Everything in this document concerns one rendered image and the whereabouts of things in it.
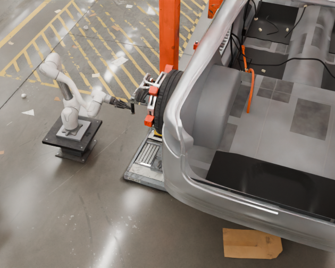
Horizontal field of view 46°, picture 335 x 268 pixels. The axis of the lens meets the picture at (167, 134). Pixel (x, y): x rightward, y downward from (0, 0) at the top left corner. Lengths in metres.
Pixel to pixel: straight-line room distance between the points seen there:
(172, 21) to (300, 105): 1.42
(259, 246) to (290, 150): 1.03
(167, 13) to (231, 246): 2.29
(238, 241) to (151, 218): 0.88
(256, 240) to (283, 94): 1.42
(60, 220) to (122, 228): 0.63
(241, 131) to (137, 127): 1.74
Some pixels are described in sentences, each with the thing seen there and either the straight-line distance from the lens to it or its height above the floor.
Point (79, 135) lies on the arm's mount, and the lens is 4.45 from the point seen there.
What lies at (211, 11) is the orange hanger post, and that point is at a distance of 5.97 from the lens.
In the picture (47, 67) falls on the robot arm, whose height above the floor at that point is 1.15.
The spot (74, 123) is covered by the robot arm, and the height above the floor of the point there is 0.47.
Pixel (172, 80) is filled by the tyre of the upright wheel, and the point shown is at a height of 1.18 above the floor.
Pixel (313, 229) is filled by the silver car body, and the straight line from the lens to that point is 2.88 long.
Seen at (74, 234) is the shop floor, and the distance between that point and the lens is 4.09.
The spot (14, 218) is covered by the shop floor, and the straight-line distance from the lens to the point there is 4.36.
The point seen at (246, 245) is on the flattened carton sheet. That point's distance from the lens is 4.01.
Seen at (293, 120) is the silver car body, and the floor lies 1.04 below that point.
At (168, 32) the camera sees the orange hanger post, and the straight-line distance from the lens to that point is 3.97.
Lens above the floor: 3.45
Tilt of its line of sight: 45 degrees down
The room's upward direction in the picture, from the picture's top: 1 degrees clockwise
